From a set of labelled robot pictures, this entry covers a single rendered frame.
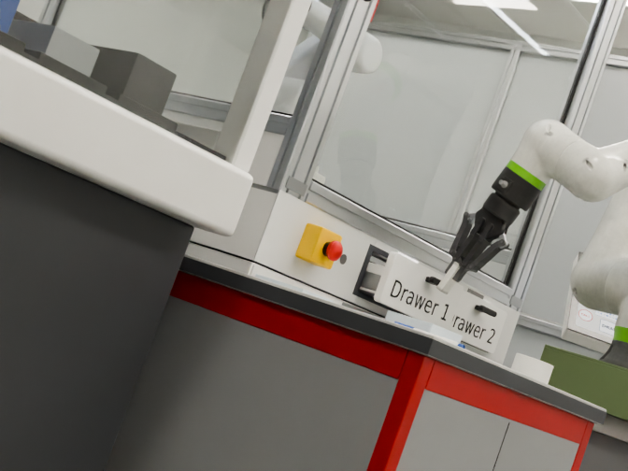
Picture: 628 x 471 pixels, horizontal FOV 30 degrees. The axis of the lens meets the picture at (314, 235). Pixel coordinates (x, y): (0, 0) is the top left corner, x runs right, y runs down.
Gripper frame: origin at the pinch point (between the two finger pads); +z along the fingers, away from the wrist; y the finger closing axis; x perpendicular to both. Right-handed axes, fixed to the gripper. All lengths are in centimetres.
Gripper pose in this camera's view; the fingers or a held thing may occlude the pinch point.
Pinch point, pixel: (450, 278)
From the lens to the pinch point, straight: 253.1
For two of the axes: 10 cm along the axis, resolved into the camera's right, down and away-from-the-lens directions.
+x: 5.8, 2.8, 7.6
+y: 5.8, 5.2, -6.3
